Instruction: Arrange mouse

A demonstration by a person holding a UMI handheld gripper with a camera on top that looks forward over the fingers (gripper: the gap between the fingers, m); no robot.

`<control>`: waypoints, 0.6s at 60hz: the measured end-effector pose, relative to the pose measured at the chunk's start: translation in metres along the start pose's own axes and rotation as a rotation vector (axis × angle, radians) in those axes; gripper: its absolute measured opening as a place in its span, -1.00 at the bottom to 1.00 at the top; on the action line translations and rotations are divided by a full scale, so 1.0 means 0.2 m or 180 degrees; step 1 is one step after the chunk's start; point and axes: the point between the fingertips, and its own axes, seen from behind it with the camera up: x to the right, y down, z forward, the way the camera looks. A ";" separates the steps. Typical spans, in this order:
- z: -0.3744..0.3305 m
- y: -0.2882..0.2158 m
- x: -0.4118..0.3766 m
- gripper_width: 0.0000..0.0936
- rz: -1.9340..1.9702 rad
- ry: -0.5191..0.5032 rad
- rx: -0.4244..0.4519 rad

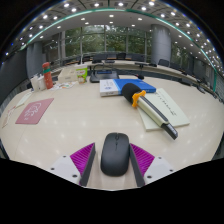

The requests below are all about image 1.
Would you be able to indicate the stack of white paper cups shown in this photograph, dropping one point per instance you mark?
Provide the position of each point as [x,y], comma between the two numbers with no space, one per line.
[34,84]

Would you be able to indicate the dark conference microphone console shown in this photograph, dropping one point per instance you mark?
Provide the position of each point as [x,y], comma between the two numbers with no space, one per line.
[103,76]

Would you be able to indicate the group of ceiling lights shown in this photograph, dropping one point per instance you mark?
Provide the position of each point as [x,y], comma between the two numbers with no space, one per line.
[96,5]

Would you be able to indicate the black computer mouse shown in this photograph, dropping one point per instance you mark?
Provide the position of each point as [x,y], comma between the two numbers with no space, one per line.
[115,155]

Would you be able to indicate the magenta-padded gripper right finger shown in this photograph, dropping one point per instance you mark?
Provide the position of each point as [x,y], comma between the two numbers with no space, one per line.
[143,160]

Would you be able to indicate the colourful sticker sheet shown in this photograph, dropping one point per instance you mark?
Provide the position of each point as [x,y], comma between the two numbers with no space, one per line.
[65,85]

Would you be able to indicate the blue and white book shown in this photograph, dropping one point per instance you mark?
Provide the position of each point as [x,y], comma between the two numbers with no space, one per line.
[113,87]

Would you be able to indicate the pink mouse pad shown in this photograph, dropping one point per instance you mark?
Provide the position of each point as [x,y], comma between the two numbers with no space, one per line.
[33,111]

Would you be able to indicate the white printed document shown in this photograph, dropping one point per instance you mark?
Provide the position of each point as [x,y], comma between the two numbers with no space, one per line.
[24,99]

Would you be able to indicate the white lidded mug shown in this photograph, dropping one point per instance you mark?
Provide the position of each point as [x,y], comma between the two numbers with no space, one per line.
[42,83]

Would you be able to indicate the pale green booklet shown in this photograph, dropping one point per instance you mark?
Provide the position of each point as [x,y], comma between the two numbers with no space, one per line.
[173,111]

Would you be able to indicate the group of dark chairs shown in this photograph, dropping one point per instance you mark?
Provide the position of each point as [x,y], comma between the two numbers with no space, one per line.
[163,62]

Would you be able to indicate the white cardboard box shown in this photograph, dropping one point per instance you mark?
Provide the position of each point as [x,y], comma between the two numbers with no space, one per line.
[67,76]

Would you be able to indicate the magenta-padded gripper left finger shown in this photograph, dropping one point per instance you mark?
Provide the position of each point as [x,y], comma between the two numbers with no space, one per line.
[83,158]

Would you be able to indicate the red thermos bottle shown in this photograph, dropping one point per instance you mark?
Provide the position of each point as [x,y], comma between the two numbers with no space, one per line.
[48,76]

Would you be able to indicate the red and white leaflet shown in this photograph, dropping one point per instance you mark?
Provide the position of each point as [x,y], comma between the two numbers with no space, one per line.
[8,116]

